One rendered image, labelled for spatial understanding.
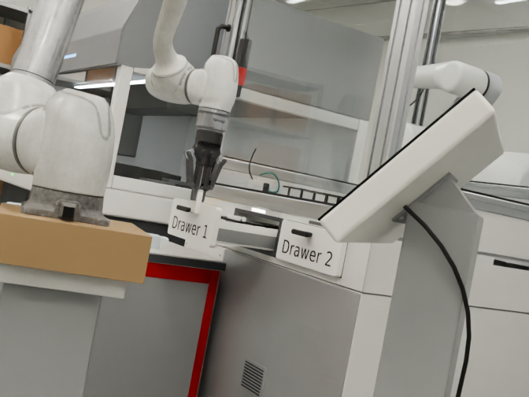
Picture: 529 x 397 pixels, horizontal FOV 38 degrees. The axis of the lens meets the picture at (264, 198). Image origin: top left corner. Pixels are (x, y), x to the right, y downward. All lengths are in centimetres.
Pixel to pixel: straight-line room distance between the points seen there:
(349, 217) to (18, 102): 88
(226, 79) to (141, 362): 87
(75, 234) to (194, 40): 165
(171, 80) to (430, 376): 120
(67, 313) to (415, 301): 72
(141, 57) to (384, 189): 193
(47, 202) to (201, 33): 159
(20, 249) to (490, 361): 129
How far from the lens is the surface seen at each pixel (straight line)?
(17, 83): 183
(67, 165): 166
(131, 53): 300
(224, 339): 241
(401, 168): 120
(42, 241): 158
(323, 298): 200
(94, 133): 167
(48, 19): 189
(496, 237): 216
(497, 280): 218
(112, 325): 232
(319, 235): 201
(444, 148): 119
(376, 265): 189
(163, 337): 239
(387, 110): 191
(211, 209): 212
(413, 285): 137
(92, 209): 168
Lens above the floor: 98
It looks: level
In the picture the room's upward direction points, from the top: 11 degrees clockwise
